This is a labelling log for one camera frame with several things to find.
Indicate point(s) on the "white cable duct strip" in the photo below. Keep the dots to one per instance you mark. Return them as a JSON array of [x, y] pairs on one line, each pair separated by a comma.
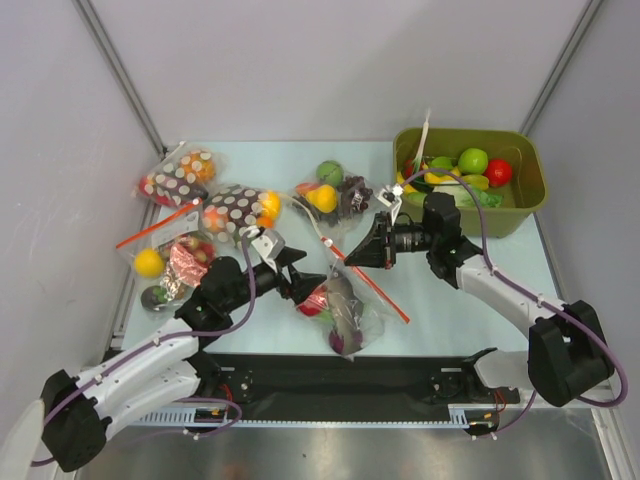
[[318, 414]]

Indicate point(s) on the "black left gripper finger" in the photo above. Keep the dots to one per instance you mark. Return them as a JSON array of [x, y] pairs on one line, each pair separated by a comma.
[[289, 256], [304, 284]]

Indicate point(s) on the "polka dot bag far left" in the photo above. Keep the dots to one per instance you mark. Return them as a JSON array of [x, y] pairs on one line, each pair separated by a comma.
[[187, 173]]

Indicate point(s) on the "red fake apple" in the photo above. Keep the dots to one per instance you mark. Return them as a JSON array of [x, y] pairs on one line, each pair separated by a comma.
[[316, 304]]

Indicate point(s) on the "orange-zip bag with lemon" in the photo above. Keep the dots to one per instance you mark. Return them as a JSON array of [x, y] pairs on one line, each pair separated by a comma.
[[188, 251]]

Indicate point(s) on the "red fake tomato in bin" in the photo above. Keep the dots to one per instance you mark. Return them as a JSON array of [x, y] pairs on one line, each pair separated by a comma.
[[498, 172]]

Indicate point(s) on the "yellow fake banana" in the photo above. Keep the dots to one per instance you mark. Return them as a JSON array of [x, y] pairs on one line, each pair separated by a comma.
[[423, 183]]

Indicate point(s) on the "fake green onion stalk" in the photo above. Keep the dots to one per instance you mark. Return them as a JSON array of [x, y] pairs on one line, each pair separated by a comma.
[[418, 158]]

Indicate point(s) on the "yellow fake pear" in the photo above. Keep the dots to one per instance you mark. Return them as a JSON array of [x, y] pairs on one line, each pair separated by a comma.
[[324, 198]]

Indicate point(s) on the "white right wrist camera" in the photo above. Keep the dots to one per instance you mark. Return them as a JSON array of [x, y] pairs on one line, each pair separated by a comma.
[[390, 195]]

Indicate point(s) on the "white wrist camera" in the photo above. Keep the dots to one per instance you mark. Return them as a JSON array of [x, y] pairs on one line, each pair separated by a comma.
[[390, 195], [267, 243]]

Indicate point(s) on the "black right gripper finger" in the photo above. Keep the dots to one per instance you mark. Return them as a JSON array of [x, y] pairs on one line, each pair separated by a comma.
[[382, 227], [370, 253]]

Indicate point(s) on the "yellow fake lemon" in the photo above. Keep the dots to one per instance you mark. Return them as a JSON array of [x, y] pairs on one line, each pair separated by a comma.
[[148, 263]]

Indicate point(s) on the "polka dot bag middle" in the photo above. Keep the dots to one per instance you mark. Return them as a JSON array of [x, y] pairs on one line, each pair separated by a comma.
[[232, 208]]

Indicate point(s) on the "clear orange-zip plastic bag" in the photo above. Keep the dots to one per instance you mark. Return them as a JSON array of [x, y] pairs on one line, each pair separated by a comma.
[[379, 307]]

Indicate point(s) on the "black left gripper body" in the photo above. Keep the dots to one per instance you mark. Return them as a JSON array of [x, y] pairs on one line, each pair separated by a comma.
[[264, 279]]

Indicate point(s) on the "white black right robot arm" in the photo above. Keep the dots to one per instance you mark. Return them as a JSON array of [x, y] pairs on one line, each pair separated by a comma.
[[565, 356]]

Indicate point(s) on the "clear bag with grapes pear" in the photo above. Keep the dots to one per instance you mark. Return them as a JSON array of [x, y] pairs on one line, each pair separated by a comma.
[[356, 202]]

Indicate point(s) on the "fake napa cabbage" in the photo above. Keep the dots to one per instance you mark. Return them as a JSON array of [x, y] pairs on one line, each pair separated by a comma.
[[464, 199]]

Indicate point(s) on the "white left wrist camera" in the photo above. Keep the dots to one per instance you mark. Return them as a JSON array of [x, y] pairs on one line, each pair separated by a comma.
[[267, 243]]

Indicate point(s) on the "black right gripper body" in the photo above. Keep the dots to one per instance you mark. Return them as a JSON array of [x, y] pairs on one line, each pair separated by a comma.
[[388, 244]]

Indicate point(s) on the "polka dot bag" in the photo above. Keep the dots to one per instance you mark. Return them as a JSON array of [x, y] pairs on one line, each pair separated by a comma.
[[232, 208], [187, 173]]

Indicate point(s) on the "olive green plastic bin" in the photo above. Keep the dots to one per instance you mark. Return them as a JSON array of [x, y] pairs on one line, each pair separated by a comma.
[[525, 194]]

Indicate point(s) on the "purple fake onion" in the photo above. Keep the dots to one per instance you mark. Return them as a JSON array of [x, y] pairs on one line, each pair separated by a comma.
[[339, 343]]

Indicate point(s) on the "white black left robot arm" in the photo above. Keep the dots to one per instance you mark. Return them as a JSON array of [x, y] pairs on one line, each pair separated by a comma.
[[83, 412]]

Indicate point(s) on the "grey fake fish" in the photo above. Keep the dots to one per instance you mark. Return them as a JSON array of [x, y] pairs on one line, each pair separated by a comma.
[[346, 310]]

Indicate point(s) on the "green fake apple in bin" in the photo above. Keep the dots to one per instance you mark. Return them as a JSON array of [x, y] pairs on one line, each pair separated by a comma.
[[473, 161]]

